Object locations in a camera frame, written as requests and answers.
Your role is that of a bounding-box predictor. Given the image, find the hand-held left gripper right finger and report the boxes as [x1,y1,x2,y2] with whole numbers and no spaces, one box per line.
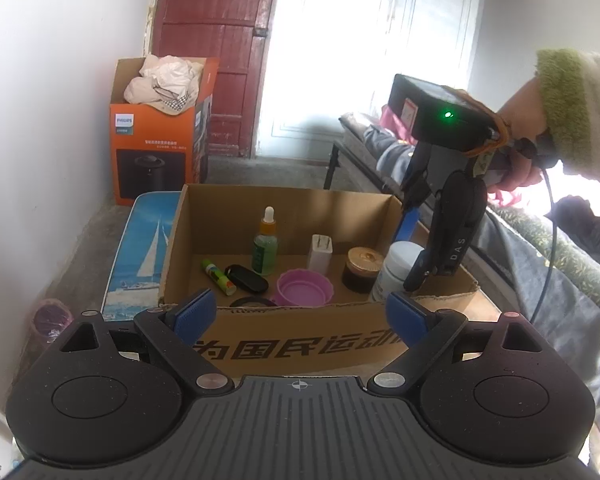
[366,291,553,396]

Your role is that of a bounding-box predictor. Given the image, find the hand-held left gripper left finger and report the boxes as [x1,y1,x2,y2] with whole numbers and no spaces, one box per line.
[45,287,236,396]

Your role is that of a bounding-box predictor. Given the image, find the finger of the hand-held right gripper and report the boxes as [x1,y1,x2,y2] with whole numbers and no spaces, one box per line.
[404,246,443,292]
[397,142,433,242]

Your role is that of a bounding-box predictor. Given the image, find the white plastic jar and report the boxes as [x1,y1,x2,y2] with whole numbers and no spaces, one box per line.
[371,241,428,303]

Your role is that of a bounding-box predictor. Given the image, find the green glue stick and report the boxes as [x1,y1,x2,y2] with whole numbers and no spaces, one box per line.
[201,258,237,296]

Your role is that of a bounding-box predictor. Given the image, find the black ring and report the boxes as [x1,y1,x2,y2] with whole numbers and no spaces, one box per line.
[229,296,276,309]

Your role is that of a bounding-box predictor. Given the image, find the brown jar with wooden lid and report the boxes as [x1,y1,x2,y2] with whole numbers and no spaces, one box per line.
[341,246,385,294]

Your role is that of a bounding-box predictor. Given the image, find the black key fob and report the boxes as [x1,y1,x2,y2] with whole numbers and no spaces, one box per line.
[225,263,270,294]

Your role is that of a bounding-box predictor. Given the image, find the green dropper bottle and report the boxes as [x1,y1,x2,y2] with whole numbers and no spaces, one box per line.
[251,206,279,276]

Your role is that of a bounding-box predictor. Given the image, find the white charger plug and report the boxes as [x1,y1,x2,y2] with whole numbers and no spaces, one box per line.
[307,234,334,277]

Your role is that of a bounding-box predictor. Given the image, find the brown cardboard box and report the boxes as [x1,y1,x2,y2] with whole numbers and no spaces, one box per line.
[159,183,481,378]

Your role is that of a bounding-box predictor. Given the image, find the purple plastic bowl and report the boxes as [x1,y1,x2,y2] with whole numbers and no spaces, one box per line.
[272,268,335,307]

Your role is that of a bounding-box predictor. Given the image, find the person's right hand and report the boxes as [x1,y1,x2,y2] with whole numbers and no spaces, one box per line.
[482,77,553,193]

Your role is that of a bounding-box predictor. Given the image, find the pink cloth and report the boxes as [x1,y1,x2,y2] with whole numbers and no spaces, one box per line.
[380,105,416,143]

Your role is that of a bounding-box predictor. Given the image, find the blue printed table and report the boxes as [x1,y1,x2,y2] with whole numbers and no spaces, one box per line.
[102,191,181,321]

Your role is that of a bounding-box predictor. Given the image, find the white door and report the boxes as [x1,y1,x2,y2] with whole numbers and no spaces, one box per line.
[252,0,486,161]

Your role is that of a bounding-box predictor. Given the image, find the person's grey floral clothing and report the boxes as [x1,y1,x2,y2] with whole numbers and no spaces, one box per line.
[475,210,600,466]

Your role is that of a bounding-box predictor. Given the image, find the green floral blanket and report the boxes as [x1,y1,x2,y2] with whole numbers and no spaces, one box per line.
[495,205,600,291]

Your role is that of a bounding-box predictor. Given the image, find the dark cloth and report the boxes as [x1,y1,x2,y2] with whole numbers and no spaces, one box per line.
[555,195,600,266]

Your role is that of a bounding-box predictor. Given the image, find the orange appliance box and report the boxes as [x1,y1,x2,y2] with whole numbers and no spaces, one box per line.
[109,56,220,206]

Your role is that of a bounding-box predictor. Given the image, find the beige cloth hat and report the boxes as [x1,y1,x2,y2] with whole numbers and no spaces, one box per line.
[124,54,206,113]

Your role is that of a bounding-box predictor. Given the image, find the red wooden door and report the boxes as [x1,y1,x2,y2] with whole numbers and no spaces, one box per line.
[150,0,286,158]

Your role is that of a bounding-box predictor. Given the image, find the black cable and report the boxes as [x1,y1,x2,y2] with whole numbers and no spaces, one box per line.
[540,165,563,323]

